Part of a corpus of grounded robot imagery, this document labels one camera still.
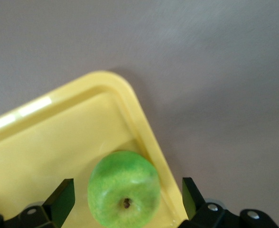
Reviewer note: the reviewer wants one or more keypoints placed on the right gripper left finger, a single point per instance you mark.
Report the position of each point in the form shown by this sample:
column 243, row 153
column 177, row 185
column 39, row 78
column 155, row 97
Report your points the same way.
column 56, row 209

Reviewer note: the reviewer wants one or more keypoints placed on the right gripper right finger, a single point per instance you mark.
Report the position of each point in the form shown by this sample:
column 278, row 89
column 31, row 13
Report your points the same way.
column 201, row 213

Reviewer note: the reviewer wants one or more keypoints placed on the green apple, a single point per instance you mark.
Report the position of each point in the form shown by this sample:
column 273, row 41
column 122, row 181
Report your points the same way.
column 123, row 185

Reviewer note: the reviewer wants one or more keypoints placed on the yellow plastic tray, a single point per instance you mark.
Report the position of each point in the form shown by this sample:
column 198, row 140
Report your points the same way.
column 58, row 142

